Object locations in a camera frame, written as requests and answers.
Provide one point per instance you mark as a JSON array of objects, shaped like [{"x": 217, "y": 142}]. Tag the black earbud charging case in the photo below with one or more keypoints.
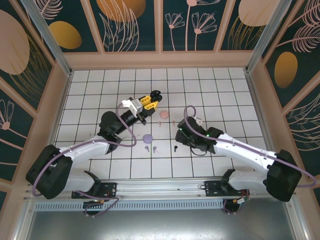
[{"x": 155, "y": 93}]

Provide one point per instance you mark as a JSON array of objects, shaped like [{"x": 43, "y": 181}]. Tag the pink earbud charging case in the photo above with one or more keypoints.
[{"x": 164, "y": 114}]

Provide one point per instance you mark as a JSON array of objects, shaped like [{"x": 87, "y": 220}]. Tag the purple earbud charging case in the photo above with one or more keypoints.
[{"x": 147, "y": 138}]

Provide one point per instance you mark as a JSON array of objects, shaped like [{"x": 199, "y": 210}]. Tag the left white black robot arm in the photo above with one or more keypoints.
[{"x": 85, "y": 147}]

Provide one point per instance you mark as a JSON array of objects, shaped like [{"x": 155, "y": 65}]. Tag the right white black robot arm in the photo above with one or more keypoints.
[{"x": 240, "y": 147}]

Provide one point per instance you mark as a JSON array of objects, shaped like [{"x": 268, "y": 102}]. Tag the grey metal sheet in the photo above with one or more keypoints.
[{"x": 160, "y": 225}]

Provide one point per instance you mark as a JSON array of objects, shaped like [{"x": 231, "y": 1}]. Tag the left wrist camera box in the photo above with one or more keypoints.
[{"x": 136, "y": 106}]

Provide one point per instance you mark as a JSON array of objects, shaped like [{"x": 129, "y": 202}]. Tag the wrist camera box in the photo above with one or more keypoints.
[
  {"x": 198, "y": 120},
  {"x": 136, "y": 106}
]

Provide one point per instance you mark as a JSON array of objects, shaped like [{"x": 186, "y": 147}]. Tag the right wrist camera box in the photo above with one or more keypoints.
[{"x": 198, "y": 120}]

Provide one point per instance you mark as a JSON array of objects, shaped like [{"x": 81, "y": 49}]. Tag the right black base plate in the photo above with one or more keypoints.
[{"x": 212, "y": 187}]

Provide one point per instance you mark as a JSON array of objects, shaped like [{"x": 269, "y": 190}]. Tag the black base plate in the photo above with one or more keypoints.
[
  {"x": 212, "y": 187},
  {"x": 110, "y": 187}
]

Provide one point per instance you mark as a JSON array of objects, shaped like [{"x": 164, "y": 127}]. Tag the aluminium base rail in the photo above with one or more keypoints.
[{"x": 160, "y": 186}]

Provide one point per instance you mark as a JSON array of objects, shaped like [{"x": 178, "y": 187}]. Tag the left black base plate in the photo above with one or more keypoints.
[{"x": 110, "y": 187}]

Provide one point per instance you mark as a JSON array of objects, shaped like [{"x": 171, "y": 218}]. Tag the aluminium side rail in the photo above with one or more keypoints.
[{"x": 256, "y": 100}]

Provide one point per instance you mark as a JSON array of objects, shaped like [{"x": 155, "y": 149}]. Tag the aluminium corner post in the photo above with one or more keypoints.
[
  {"x": 264, "y": 37},
  {"x": 50, "y": 37}
]

